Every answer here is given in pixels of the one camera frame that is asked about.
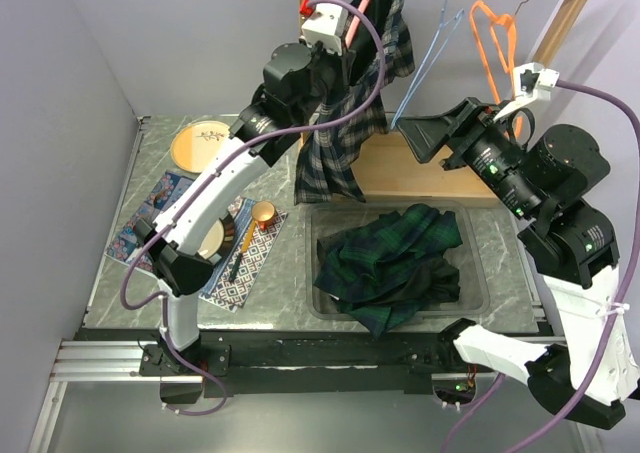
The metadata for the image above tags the dark green pen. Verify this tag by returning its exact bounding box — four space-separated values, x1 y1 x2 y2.
227 252 243 283

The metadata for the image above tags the orange plastic hanger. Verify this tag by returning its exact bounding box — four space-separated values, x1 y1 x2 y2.
468 0 535 139

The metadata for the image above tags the navy beige plaid skirt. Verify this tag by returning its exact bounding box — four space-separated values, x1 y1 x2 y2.
294 0 415 204

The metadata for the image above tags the copper cup with handle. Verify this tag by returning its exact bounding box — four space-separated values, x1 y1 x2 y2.
240 201 276 254

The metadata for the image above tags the blue patterned placemat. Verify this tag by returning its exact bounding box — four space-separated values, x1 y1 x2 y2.
106 170 288 312

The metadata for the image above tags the pink hanger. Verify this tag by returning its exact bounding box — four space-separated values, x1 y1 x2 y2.
344 0 371 49

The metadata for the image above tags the black rimmed plate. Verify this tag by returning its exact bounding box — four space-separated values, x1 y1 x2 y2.
198 211 236 265

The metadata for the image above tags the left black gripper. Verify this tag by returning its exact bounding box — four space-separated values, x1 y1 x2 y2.
293 34 356 127

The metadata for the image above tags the green navy plaid skirt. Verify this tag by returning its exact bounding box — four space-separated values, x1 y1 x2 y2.
313 204 463 338

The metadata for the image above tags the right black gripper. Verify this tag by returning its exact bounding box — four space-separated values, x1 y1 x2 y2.
393 95 542 219

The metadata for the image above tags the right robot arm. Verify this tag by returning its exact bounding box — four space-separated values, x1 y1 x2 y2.
396 98 639 430

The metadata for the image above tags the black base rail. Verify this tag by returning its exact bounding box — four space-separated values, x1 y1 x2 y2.
139 330 484 403

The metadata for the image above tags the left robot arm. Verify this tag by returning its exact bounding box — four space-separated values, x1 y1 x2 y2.
134 41 357 375

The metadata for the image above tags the clear plastic bin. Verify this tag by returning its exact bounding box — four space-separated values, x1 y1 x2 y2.
305 197 490 324

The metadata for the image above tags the light blue wire hanger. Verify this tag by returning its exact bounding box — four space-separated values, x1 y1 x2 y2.
391 0 465 129

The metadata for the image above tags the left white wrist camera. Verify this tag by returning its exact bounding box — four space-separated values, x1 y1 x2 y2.
299 0 348 56

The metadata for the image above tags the wooden clothes rack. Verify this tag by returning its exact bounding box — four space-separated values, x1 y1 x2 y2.
296 0 600 209

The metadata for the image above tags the beige round plate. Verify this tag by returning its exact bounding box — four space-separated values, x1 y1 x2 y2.
170 120 229 174

